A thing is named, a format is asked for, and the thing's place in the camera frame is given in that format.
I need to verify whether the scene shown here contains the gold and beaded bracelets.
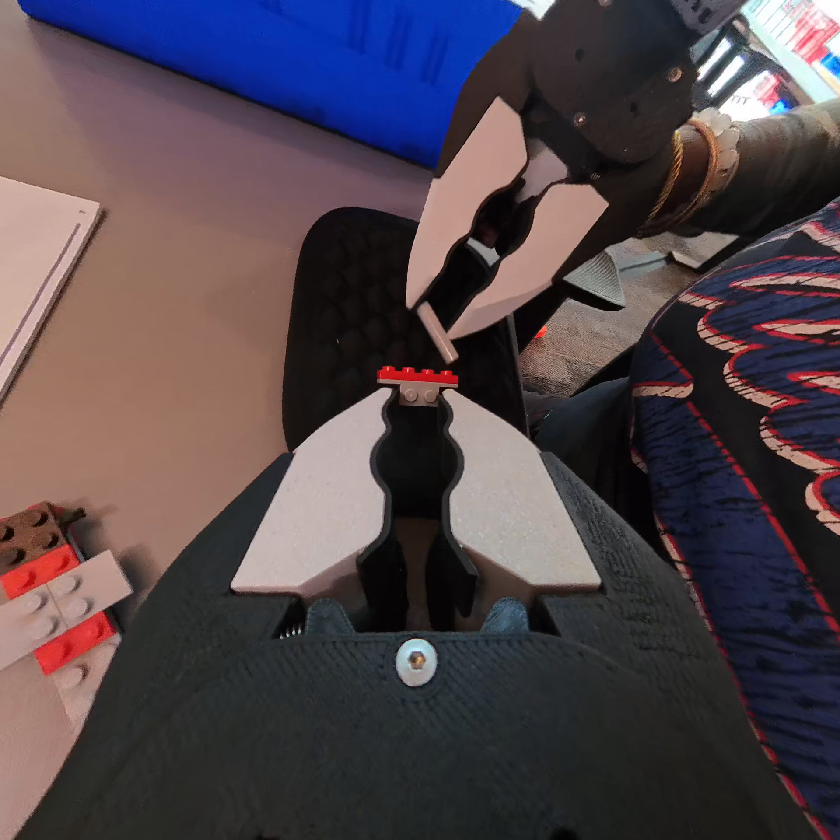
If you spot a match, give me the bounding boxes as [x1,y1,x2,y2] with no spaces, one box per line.
[640,108,741,237]

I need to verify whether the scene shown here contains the grey lego tile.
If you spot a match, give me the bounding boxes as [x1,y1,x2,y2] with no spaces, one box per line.
[418,301,459,363]

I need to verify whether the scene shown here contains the long grey lego chassis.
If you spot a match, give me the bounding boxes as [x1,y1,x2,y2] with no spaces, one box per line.
[0,502,135,723]

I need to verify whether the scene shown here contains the small red grey lego assembly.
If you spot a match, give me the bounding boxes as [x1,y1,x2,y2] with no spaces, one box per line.
[376,365,460,409]

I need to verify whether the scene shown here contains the blue plastic bin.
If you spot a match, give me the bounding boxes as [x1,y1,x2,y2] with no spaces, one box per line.
[16,0,526,170]

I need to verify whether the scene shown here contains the black textured mat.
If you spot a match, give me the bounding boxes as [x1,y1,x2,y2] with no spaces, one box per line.
[282,206,529,454]

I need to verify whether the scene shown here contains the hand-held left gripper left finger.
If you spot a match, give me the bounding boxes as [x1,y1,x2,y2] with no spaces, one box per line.
[230,387,411,631]

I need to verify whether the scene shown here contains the person's printed black shirt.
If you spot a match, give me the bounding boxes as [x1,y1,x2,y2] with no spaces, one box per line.
[630,197,840,840]

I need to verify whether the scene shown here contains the person's leg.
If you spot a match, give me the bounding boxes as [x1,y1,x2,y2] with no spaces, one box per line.
[528,377,636,547]

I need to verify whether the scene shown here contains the open instruction booklet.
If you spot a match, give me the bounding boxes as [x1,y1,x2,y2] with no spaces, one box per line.
[0,176,103,401]

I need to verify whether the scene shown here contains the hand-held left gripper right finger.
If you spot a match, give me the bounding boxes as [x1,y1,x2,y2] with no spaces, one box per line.
[428,387,603,631]

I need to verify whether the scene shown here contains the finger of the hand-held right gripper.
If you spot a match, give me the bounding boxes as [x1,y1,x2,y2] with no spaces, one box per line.
[406,97,529,312]
[449,141,611,342]

